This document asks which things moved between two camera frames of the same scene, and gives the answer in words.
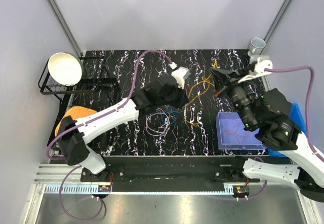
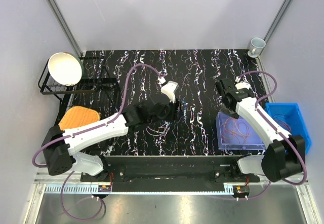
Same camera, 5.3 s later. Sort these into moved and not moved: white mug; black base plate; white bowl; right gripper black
Moved: right gripper black
Not moved: black base plate; white bowl; white mug
